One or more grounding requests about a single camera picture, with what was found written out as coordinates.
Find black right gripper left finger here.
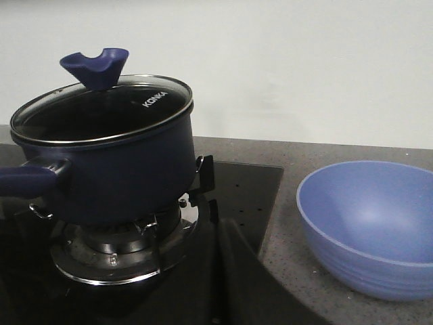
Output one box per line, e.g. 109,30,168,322
113,219,216,324

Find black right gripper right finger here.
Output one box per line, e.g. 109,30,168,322
218,219,328,324

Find glass lid with blue knob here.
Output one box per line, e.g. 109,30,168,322
10,47,193,146

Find black gas burner with grate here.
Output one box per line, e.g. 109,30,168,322
28,154,218,285

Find dark blue saucepan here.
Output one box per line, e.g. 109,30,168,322
1,104,196,225

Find blue plastic bowl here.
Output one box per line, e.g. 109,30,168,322
296,160,432,301

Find black glass cooktop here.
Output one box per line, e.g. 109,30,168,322
1,161,283,324

